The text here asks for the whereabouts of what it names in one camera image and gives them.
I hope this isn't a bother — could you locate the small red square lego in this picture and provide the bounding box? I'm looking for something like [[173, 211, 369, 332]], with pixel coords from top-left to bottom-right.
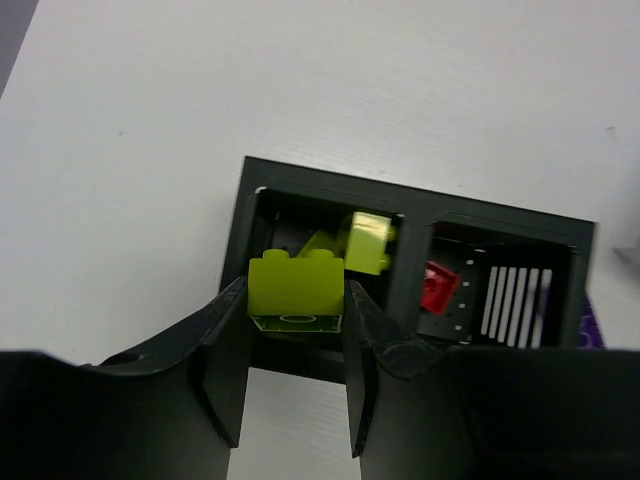
[[420, 261, 460, 315]]

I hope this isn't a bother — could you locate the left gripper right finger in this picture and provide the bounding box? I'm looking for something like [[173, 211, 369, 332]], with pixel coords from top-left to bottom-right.
[[342, 281, 639, 479]]

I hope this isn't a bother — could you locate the white two-bin container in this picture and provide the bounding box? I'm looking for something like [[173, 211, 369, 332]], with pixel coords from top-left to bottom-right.
[[613, 244, 640, 270]]

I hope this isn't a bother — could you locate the long lime green lego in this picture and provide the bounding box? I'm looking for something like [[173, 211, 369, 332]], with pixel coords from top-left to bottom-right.
[[297, 211, 397, 276]]

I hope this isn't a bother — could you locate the small lime green lego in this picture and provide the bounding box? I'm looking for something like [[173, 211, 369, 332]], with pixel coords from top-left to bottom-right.
[[247, 249, 345, 334]]

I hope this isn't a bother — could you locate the black two-bin container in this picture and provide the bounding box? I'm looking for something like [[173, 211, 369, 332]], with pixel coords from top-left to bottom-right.
[[222, 156, 595, 383]]

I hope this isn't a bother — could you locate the purple lego brick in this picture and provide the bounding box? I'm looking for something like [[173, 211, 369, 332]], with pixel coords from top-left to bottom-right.
[[579, 297, 606, 349]]

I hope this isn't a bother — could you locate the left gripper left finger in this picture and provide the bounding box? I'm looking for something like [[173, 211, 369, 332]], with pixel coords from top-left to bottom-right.
[[1, 277, 251, 479]]

